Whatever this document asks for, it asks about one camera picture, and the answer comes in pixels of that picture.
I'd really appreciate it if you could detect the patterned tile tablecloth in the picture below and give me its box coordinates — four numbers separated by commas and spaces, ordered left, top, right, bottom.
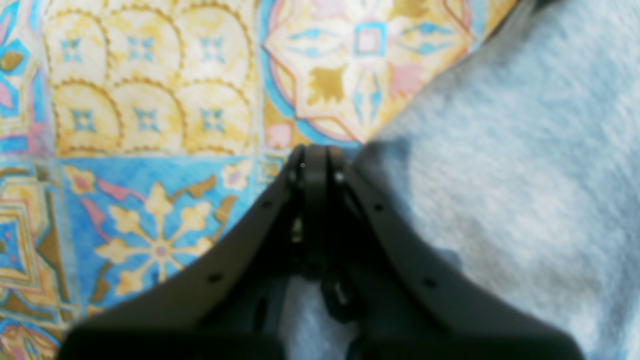
0, 0, 516, 360

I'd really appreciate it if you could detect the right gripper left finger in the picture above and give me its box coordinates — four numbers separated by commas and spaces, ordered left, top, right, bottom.
57, 145, 318, 360

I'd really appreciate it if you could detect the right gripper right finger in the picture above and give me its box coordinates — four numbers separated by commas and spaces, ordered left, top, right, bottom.
321, 146, 584, 360

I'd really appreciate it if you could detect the grey T-shirt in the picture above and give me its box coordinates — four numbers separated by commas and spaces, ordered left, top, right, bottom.
277, 0, 640, 360

